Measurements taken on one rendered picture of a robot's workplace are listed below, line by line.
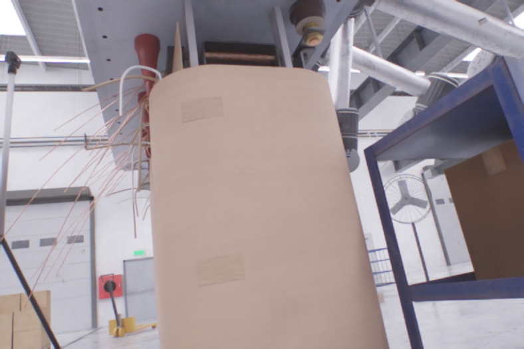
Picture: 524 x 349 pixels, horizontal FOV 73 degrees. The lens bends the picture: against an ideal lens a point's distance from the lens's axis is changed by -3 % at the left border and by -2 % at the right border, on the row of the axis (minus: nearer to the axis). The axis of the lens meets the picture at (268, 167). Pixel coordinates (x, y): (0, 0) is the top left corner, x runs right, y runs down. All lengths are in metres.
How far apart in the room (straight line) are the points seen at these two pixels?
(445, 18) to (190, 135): 1.25
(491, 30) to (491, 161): 0.90
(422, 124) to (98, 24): 0.90
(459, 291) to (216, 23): 0.94
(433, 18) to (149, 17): 1.11
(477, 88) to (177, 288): 0.68
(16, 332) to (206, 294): 6.61
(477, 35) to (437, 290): 1.18
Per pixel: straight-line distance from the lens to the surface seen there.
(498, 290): 0.79
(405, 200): 6.03
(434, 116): 0.85
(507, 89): 0.75
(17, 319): 7.24
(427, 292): 0.92
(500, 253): 1.02
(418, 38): 9.02
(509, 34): 1.84
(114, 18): 1.16
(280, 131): 0.80
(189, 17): 1.04
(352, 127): 1.51
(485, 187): 1.02
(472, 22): 1.77
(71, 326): 14.62
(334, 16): 1.24
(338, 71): 1.72
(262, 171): 0.75
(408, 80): 2.60
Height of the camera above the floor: 0.60
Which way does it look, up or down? 17 degrees up
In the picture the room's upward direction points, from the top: 9 degrees counter-clockwise
